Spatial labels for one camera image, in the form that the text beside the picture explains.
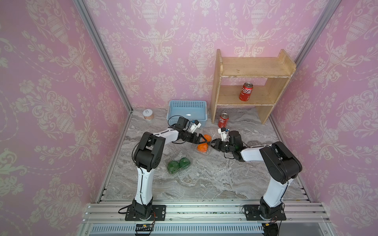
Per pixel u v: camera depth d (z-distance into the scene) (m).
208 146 0.90
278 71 0.81
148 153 0.56
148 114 1.12
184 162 0.85
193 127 0.92
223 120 1.02
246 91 0.90
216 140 0.88
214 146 0.87
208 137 0.96
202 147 0.92
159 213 0.74
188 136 0.87
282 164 0.51
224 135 0.89
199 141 0.87
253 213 0.73
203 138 0.90
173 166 0.85
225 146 0.83
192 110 1.20
